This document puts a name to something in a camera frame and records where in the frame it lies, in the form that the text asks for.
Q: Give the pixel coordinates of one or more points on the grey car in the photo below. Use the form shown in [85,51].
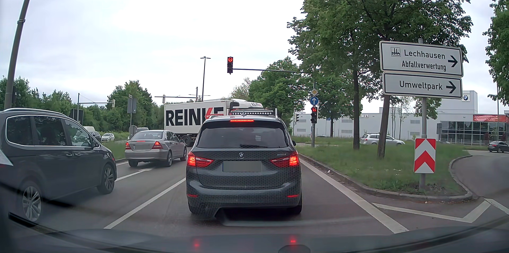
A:
[243,165]

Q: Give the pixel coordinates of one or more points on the tall street lamp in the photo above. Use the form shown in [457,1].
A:
[204,78]

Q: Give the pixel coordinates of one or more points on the white lorry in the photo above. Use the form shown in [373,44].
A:
[187,117]

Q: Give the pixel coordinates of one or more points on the silver saloon car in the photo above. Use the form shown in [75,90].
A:
[153,147]

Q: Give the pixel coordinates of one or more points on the road sign seen from behind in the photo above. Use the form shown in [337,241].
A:
[131,106]

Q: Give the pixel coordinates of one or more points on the silver estate car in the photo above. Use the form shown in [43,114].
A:
[375,139]

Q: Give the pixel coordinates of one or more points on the car's own bonnet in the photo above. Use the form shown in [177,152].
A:
[254,243]

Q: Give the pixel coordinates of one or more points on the grass traffic island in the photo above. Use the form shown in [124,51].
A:
[381,165]

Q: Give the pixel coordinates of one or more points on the grey asphalt road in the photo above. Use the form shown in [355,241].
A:
[159,213]

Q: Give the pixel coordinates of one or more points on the large green tree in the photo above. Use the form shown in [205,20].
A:
[370,26]

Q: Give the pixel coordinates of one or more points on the grass verge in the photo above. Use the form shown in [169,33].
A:
[115,147]

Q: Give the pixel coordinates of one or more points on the road markings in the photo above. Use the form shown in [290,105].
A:
[143,205]

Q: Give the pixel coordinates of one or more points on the white car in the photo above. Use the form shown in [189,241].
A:
[107,137]

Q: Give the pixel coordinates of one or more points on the row of trees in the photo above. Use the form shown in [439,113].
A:
[99,106]

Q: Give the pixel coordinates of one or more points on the traffic light gantry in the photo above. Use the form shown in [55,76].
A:
[95,103]

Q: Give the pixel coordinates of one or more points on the dark car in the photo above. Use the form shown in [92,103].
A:
[95,135]
[498,146]

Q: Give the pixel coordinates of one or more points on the red white chevron sign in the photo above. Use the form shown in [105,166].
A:
[424,155]

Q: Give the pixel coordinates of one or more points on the white commercial building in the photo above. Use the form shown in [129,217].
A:
[457,121]

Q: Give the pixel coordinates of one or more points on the dark minivan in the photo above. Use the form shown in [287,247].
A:
[47,157]

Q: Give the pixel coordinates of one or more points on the white direction signs on post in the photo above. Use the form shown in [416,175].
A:
[421,62]

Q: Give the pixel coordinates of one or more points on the grey lamp post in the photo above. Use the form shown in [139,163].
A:
[18,42]

